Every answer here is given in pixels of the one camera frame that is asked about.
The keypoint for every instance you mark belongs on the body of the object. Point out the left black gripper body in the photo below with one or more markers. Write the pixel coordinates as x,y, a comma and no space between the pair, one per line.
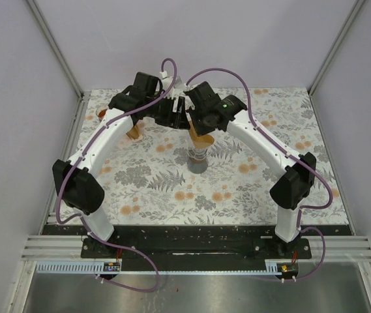
163,113

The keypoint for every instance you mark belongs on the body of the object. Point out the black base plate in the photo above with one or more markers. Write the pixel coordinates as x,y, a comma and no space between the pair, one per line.
254,241

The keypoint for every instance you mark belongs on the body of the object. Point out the white slotted cable duct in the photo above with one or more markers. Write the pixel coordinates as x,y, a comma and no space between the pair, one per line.
104,268

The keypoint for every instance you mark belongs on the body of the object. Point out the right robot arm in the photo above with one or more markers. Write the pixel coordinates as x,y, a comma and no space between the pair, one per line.
294,181

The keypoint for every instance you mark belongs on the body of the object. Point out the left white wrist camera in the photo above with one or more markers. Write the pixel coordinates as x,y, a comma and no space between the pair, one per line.
173,86

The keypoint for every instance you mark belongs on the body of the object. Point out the floral tablecloth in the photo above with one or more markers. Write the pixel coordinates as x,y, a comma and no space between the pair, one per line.
147,181

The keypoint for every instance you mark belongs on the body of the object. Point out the brown coffee filter stack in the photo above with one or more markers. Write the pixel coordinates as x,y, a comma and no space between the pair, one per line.
134,133

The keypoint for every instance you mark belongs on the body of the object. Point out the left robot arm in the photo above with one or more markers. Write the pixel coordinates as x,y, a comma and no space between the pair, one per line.
79,194

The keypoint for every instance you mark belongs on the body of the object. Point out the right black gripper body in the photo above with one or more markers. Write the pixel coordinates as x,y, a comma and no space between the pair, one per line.
200,123

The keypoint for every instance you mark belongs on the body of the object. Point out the glass of orange liquid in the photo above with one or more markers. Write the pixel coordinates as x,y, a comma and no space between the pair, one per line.
101,112

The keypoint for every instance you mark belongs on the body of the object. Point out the brown paper coffee filter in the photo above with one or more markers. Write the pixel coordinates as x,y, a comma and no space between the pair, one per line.
192,131

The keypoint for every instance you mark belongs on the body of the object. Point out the glass coffee carafe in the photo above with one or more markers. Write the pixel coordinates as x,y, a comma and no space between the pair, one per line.
197,160

